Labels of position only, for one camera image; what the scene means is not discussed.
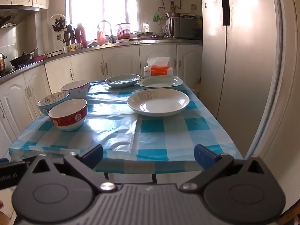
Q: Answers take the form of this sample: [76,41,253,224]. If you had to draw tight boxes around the black wok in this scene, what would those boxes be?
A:
[9,48,38,67]

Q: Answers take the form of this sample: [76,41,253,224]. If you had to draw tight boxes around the kitchen window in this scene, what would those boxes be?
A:
[66,0,139,41]

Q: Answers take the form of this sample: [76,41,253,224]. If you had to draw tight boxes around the orange soap bottle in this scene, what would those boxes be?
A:
[97,28,106,43]

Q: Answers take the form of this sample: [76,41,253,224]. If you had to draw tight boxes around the cream base cabinets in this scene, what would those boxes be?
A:
[0,44,203,160]

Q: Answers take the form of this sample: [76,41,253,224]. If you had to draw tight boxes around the red plastic basket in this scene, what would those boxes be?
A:
[116,23,131,40]

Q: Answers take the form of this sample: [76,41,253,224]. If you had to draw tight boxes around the floral ceramic bowl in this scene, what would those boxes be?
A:
[105,74,140,88]

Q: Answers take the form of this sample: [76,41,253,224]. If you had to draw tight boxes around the white bowl with red band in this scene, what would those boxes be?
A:
[48,98,88,131]

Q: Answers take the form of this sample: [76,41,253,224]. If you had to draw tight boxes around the green rubber gloves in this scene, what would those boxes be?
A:
[153,11,164,24]

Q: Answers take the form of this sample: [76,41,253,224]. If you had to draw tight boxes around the white plate with green rim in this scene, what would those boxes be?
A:
[137,75,183,89]

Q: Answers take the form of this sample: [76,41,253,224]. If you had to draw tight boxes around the grey kitchen countertop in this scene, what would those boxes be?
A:
[0,39,203,85]

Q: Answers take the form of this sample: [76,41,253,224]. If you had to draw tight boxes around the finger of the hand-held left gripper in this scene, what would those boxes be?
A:
[0,159,30,168]

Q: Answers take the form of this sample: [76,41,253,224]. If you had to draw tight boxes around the white bowl with pink pattern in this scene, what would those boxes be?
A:
[61,80,91,100]

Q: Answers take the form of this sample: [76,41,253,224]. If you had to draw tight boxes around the orange and white tissue pack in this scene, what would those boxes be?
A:
[144,57,173,77]

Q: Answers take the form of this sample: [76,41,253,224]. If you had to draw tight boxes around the white plate with floral print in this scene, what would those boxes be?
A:
[127,88,190,117]

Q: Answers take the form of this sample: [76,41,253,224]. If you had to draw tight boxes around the steel kettle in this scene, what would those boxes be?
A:
[63,25,75,45]

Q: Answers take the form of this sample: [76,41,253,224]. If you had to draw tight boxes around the steel faucet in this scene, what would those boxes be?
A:
[97,20,115,43]

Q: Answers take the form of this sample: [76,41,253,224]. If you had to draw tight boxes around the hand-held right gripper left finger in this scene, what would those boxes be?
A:
[25,144,118,193]

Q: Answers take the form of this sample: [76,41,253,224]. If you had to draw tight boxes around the steel range hood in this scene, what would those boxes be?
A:
[0,5,40,29]

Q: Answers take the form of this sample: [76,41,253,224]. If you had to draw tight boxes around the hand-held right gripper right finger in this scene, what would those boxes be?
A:
[180,144,273,193]

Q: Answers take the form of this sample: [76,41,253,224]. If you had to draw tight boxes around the blue checkered plastic tablecloth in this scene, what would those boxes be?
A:
[9,80,244,174]

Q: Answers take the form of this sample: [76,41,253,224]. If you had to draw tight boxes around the black microwave oven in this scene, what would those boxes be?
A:
[169,17,203,40]

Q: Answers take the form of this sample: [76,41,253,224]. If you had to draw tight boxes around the red thermos flask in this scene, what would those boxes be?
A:
[74,23,88,48]

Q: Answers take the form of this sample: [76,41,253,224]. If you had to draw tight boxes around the blue floral bowl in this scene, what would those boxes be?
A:
[37,91,70,115]

